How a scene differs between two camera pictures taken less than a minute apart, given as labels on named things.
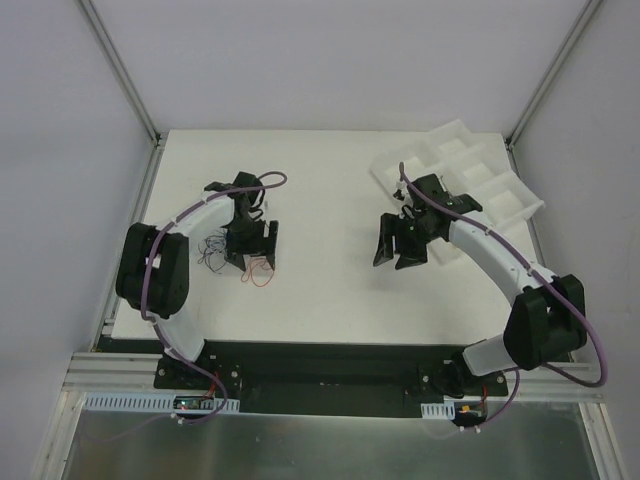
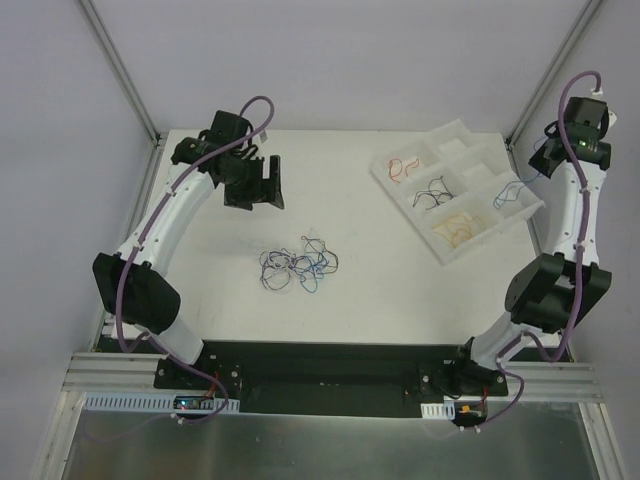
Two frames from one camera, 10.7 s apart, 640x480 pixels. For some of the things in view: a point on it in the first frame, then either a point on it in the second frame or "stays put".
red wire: x=251 y=275 → x=392 y=178
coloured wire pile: x=206 y=253 → x=269 y=260
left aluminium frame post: x=119 y=67 stays put
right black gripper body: x=405 y=239 → x=541 y=163
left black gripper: x=251 y=245 → x=261 y=185
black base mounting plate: x=328 y=379 stays put
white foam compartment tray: x=465 y=165 stays put
